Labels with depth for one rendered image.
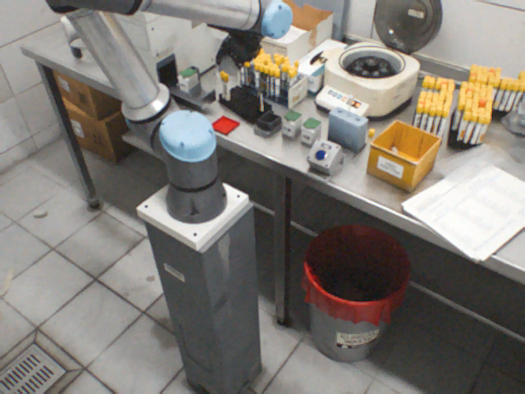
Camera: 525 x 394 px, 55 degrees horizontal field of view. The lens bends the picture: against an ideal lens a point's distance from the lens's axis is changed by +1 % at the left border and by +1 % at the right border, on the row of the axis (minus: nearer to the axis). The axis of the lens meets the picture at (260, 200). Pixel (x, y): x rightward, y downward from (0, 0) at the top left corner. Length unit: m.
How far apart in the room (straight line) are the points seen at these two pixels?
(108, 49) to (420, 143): 0.81
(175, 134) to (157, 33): 0.58
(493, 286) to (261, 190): 0.98
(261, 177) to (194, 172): 1.17
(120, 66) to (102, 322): 1.33
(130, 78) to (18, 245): 1.64
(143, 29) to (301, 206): 0.98
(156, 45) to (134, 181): 1.26
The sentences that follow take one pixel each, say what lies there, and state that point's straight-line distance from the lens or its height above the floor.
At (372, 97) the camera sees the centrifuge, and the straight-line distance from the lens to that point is 1.52.
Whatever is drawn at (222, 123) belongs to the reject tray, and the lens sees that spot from 1.54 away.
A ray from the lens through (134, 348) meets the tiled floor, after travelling 2.10.
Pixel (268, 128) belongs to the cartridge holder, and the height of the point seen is 0.90.
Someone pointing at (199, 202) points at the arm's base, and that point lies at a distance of 1.16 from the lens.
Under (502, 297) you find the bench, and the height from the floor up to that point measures 0.27.
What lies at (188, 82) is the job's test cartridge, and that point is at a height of 0.96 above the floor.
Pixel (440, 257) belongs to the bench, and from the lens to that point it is 2.03.
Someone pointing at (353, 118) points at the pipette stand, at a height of 0.97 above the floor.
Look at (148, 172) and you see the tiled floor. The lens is 2.78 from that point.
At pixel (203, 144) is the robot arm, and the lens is 1.08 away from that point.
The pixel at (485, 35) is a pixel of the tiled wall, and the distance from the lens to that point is 1.74.
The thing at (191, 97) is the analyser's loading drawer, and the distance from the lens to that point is 1.60.
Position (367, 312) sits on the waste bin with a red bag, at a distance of 1.66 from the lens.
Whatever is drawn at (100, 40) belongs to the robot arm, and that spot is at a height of 1.32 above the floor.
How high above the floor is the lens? 1.76
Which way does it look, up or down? 44 degrees down
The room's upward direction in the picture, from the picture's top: 2 degrees counter-clockwise
